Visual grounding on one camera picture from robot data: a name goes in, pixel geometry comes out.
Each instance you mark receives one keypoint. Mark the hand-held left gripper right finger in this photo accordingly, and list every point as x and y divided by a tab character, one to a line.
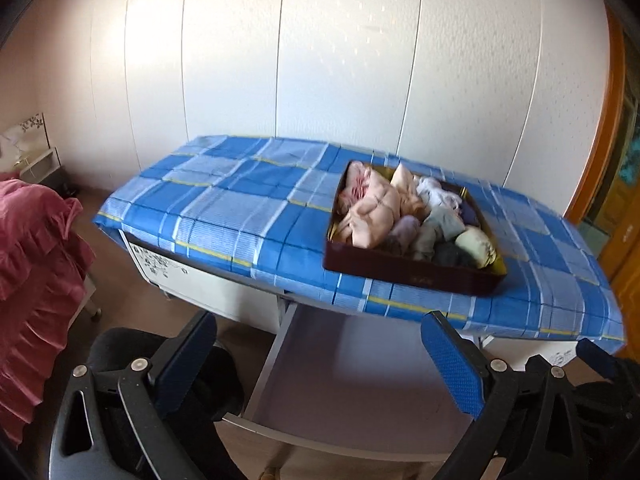
450	360

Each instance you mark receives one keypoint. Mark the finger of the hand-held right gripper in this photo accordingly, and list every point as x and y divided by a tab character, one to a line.
597	360

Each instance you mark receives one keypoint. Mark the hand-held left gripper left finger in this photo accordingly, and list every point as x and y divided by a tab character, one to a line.
185	365

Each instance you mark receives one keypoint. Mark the gold metal tin box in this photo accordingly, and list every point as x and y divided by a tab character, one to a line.
400	277

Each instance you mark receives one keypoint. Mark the white cabinet drawer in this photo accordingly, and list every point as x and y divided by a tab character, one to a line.
350	375

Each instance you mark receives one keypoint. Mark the dark grey cloth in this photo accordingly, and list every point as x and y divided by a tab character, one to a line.
450	256

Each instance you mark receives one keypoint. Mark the pale yellow-green garment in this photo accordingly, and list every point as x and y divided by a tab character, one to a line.
475	245

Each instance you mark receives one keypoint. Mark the grey-green padded garment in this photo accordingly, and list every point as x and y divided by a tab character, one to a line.
440	225

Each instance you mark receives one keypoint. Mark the lavender cloth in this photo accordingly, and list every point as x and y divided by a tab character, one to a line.
402	232

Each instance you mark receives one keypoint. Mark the navy blue cloth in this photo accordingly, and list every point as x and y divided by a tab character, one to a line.
472	212

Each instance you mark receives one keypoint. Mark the beige satin garment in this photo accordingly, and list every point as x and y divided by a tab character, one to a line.
370	215

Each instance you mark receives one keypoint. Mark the white cloth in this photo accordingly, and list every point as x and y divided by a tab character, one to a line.
437	192

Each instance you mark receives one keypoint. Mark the peach cloth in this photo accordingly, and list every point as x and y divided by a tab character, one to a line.
407	185

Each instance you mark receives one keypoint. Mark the pink knotted cloth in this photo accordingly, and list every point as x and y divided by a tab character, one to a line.
355	187

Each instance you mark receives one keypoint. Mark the white low cabinet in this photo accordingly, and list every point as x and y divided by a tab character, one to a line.
220	290

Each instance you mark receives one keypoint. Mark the wooden door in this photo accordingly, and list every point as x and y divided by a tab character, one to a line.
625	220

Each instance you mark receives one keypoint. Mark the blue plaid tablecloth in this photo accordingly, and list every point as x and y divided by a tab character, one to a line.
225	195

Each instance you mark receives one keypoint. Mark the red ruffled bedspread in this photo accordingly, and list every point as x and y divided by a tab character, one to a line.
35	260

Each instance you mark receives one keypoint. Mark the white nightstand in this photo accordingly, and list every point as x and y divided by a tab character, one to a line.
42	167

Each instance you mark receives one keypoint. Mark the white floral headboard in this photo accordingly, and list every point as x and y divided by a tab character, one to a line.
27	127

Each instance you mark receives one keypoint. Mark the white panelled wardrobe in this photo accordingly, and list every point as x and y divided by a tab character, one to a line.
325	60

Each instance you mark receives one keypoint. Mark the white bed frame leg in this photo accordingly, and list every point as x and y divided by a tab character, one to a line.
92	305

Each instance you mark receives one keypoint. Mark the orange wooden door frame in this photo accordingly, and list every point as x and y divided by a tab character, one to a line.
607	110

